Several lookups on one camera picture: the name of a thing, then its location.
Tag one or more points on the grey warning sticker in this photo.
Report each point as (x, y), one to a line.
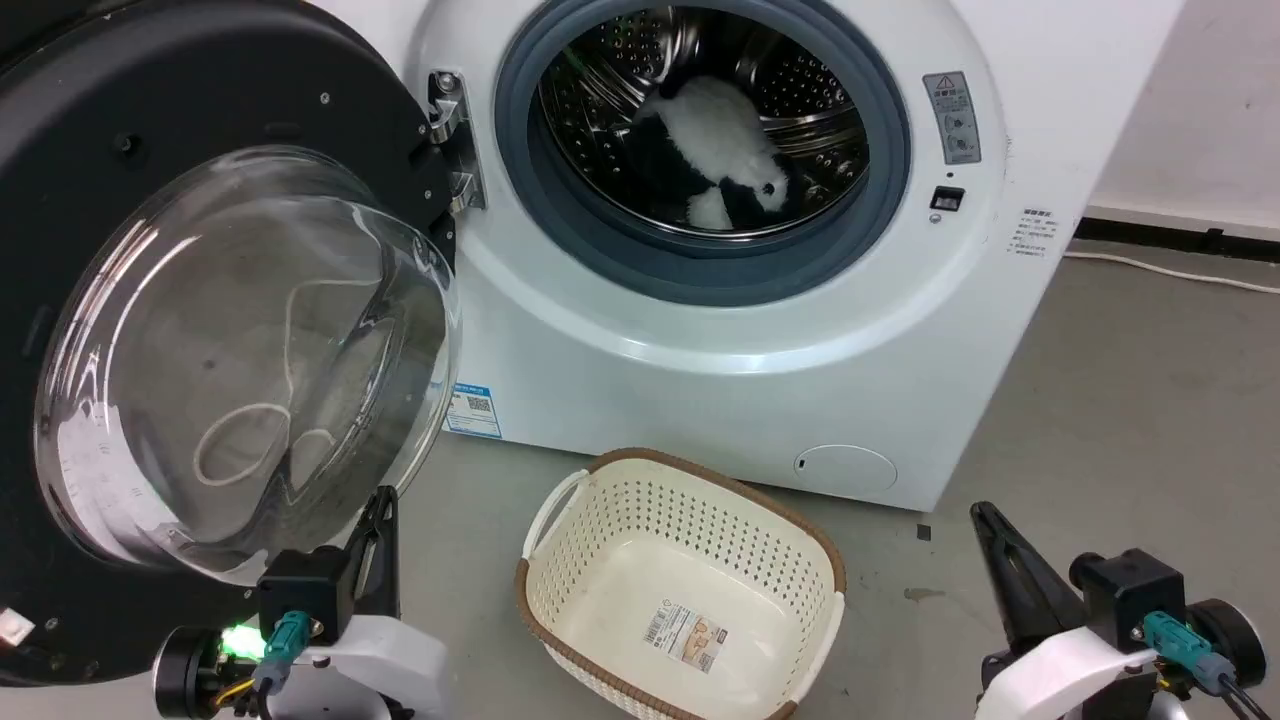
(952, 117)

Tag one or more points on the white front-load washing machine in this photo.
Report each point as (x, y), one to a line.
(640, 380)

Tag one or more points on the blue and white QR sticker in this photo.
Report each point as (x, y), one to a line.
(473, 408)

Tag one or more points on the cream perforated basket, brown rim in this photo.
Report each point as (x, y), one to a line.
(680, 570)

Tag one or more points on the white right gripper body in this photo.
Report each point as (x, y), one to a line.
(1070, 680)

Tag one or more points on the black and white plush panda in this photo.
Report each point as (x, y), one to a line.
(715, 140)

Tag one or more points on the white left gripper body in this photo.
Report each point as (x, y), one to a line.
(380, 665)

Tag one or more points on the metal door hinge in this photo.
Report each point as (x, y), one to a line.
(455, 140)

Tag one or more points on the black round door, glass bowl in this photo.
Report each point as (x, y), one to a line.
(200, 300)

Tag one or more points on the white and orange product label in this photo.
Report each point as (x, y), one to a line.
(685, 636)

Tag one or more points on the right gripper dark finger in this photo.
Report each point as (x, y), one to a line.
(1015, 600)
(1050, 590)

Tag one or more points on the black baseboard strip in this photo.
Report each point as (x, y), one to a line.
(1180, 238)

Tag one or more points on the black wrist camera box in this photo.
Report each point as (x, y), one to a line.
(305, 590)
(1125, 595)

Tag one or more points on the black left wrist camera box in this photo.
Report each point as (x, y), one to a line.
(305, 590)

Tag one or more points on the round white filter cover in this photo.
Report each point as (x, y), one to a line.
(846, 469)

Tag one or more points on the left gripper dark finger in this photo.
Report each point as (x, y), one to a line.
(390, 560)
(366, 560)

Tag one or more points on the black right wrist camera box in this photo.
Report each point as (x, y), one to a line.
(1125, 595)

